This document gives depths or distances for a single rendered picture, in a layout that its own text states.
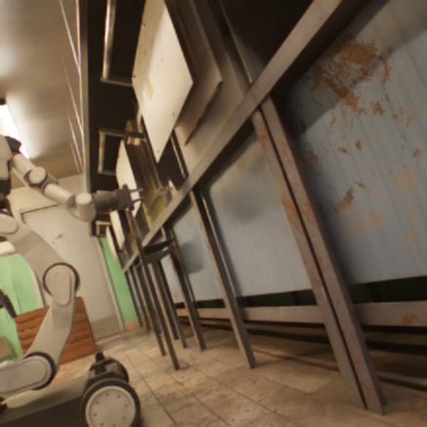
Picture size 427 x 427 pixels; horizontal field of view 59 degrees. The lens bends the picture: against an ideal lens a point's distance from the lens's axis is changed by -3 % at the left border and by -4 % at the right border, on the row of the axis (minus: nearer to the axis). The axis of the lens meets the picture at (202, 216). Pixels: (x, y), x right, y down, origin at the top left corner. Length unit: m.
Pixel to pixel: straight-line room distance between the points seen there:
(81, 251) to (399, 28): 5.58
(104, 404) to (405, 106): 1.21
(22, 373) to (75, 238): 4.55
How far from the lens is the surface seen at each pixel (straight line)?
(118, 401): 1.43
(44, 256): 1.65
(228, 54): 1.17
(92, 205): 1.67
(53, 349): 1.63
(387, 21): 0.79
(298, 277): 1.20
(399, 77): 0.77
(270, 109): 1.01
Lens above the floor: 0.43
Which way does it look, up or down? 8 degrees up
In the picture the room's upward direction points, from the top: 18 degrees counter-clockwise
